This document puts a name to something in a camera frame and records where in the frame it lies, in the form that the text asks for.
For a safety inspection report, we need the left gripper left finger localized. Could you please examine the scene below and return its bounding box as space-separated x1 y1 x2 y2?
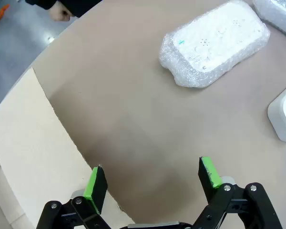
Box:
36 164 117 229

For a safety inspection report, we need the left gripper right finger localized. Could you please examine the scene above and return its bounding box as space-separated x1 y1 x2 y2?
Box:
192 156 283 229

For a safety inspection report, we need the unwrapped white digital clock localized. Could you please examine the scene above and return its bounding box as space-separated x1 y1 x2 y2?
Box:
267 80 286 143

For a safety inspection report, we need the bubble-wrapped clock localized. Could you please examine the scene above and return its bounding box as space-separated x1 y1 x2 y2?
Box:
253 0 286 41
158 0 271 88

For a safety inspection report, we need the person's right forearm, black sleeve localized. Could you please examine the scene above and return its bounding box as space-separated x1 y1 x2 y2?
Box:
25 0 103 19

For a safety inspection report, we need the person's right hand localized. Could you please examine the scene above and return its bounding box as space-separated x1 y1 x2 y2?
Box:
48 4 75 22

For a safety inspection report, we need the brown cardboard box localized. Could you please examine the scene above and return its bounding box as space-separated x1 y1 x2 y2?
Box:
0 67 135 229

